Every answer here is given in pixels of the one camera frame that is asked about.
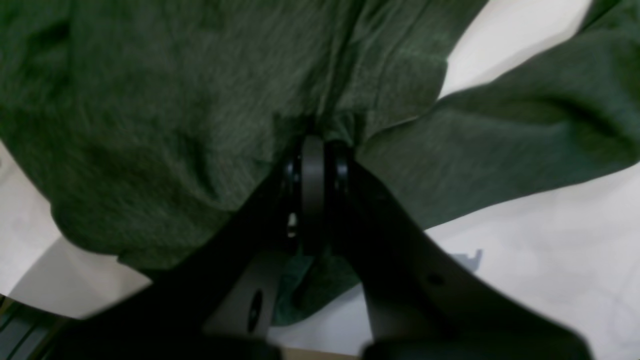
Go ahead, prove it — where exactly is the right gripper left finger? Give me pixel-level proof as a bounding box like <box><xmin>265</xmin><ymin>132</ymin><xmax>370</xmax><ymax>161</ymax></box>
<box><xmin>47</xmin><ymin>136</ymin><xmax>325</xmax><ymax>360</ymax></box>

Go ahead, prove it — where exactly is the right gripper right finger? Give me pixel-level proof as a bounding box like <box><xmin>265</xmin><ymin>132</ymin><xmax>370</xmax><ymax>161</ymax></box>
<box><xmin>325</xmin><ymin>141</ymin><xmax>592</xmax><ymax>360</ymax></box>

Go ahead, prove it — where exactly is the dark green t-shirt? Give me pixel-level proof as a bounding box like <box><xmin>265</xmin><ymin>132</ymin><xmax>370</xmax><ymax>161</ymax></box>
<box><xmin>0</xmin><ymin>0</ymin><xmax>640</xmax><ymax>326</ymax></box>

